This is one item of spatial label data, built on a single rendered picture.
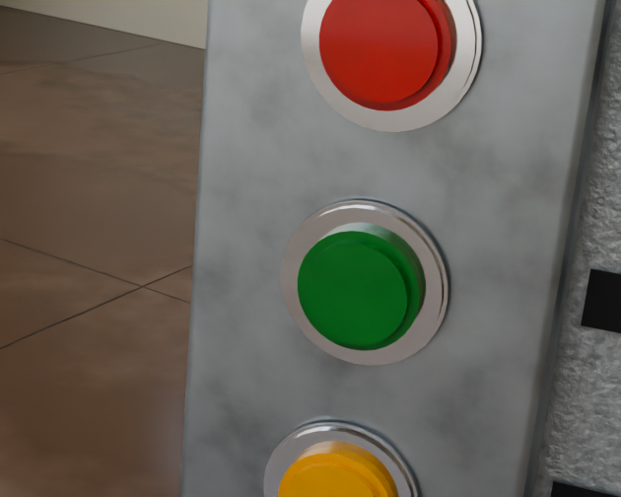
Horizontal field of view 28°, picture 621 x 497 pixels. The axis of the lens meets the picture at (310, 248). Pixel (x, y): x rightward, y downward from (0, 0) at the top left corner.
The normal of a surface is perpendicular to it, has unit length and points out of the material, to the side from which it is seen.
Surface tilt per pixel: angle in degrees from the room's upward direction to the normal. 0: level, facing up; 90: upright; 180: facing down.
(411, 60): 90
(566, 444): 90
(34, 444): 0
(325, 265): 90
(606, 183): 90
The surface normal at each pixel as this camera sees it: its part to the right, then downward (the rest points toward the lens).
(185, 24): -0.52, 0.25
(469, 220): -0.31, 0.30
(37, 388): 0.08, -0.94
